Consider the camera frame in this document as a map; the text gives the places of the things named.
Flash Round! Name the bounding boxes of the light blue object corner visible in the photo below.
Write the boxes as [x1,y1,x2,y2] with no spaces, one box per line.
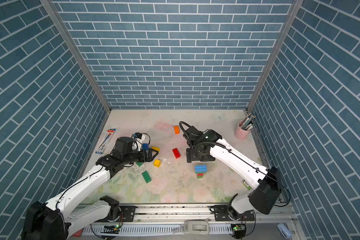
[277,223,293,240]

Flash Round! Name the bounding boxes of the yellow curved lego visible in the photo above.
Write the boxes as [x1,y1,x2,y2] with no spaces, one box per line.
[151,147,160,152]

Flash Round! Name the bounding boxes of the coloured marker pack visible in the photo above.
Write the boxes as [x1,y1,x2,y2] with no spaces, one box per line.
[243,180,252,191]

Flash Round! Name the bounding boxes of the orange half-round lego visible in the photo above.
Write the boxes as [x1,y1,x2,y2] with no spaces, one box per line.
[174,126,180,135]

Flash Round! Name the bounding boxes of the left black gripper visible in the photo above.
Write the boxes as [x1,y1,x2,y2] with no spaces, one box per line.
[122,147,159,165]

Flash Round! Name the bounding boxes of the red tool on rail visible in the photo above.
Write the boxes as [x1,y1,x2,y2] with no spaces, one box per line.
[72,229,84,237]

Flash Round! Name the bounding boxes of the pink pen cup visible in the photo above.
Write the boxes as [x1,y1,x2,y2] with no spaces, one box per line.
[234,120,253,141]

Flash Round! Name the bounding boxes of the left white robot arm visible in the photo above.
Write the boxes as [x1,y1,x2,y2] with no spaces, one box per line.
[21,137,159,240]

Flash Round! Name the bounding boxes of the light blue long lego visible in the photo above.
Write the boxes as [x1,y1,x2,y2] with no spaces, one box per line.
[195,165,207,172]

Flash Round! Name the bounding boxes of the grey clamp handle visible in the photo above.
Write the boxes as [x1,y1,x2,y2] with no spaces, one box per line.
[172,220,210,236]

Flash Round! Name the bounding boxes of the red long lego brick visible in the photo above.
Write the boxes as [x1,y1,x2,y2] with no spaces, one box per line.
[172,148,181,159]

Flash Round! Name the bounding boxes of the pens in cup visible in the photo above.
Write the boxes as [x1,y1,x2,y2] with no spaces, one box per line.
[240,113,256,131]

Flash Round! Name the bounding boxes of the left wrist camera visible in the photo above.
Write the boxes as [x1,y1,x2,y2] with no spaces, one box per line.
[132,133,146,152]

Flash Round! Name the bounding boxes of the pen package box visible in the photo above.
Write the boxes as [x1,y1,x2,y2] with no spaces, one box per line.
[95,129,116,155]

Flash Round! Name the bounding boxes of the yellow square lego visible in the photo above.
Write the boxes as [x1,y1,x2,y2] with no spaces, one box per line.
[154,159,162,168]

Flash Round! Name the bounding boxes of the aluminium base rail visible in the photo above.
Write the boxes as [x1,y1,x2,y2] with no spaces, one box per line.
[74,204,298,237]

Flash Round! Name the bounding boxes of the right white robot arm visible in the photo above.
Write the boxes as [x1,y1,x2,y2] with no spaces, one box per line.
[179,121,291,221]

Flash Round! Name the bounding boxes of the dark blue square lego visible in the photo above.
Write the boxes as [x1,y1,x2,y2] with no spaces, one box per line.
[142,144,149,151]

